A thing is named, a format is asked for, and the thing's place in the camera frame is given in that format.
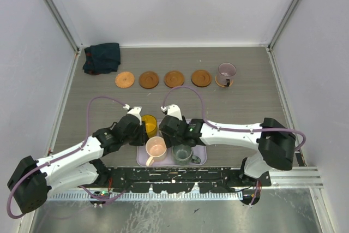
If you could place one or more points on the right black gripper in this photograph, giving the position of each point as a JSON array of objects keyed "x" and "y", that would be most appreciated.
[{"x": 169, "y": 141}]

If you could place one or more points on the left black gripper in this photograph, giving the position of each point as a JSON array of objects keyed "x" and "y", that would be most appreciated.
[{"x": 143, "y": 137}]

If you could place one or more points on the grey ceramic mug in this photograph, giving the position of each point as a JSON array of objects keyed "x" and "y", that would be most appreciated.
[{"x": 183, "y": 155}]

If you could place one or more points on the yellow glass mug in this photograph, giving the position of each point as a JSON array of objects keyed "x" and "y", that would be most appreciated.
[{"x": 151, "y": 125}]

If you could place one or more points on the pink ceramic mug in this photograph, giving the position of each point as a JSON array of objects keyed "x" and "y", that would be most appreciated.
[{"x": 156, "y": 150}]

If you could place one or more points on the woven rattan coaster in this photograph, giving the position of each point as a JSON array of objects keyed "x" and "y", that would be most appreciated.
[
  {"x": 225, "y": 82},
  {"x": 125, "y": 79}
]

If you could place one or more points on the brown wooden coaster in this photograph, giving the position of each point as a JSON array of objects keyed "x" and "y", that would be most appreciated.
[
  {"x": 201, "y": 78},
  {"x": 148, "y": 80},
  {"x": 173, "y": 79}
]

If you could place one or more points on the purple glass mug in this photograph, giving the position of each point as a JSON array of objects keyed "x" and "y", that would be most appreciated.
[{"x": 226, "y": 70}]

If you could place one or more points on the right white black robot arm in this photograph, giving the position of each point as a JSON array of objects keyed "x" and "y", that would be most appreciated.
[{"x": 273, "y": 144}]

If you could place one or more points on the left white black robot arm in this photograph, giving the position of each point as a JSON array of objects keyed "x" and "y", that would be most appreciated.
[{"x": 33, "y": 181}]

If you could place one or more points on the lilac plastic tray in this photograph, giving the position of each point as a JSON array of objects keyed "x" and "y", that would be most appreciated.
[{"x": 142, "y": 155}]

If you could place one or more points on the dark blue folded cloth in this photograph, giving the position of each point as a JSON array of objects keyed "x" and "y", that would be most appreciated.
[{"x": 102, "y": 59}]

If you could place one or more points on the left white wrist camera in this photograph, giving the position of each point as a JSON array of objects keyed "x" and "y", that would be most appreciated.
[{"x": 135, "y": 111}]

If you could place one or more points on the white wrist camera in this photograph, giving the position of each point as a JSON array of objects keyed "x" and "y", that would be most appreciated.
[
  {"x": 172, "y": 110},
  {"x": 135, "y": 111}
]

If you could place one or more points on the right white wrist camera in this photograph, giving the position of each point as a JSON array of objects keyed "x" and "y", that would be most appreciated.
[{"x": 172, "y": 110}]

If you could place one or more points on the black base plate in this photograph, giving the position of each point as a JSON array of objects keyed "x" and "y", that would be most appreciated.
[{"x": 173, "y": 180}]

